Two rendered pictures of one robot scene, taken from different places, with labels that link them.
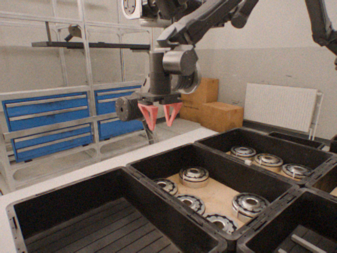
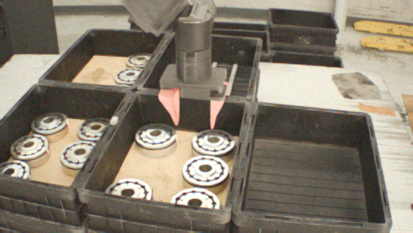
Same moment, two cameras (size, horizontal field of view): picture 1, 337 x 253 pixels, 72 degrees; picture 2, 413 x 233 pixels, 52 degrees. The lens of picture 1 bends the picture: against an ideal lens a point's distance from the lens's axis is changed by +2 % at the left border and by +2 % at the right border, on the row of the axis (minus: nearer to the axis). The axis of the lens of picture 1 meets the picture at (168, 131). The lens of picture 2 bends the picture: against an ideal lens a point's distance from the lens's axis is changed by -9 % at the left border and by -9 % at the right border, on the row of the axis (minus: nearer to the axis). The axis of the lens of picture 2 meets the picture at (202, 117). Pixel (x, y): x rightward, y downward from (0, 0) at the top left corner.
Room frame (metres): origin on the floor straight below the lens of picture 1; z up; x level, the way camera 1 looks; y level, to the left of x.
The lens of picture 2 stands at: (1.04, 0.55, 1.50)
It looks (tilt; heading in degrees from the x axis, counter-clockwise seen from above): 33 degrees down; 230
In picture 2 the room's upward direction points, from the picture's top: straight up
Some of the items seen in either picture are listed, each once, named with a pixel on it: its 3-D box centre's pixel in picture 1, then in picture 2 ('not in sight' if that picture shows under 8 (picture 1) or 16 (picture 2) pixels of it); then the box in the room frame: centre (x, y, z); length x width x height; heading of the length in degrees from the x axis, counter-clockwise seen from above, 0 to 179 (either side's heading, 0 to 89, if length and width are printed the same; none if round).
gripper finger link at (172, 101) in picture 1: (165, 110); (184, 101); (0.63, 0.01, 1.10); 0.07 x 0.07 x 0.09; 40
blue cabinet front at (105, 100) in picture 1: (125, 110); not in sight; (2.67, 0.52, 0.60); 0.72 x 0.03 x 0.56; 134
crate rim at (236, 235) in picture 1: (204, 177); (173, 146); (0.58, -0.10, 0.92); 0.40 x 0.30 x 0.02; 40
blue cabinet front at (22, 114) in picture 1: (54, 124); not in sight; (2.11, 1.09, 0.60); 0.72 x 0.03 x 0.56; 134
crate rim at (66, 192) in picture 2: (259, 151); (50, 130); (0.77, -0.33, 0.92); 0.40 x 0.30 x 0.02; 40
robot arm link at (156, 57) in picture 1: (161, 62); (193, 29); (0.62, 0.02, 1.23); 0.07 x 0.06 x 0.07; 44
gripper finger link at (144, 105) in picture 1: (155, 113); (204, 102); (0.61, 0.04, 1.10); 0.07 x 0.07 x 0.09; 40
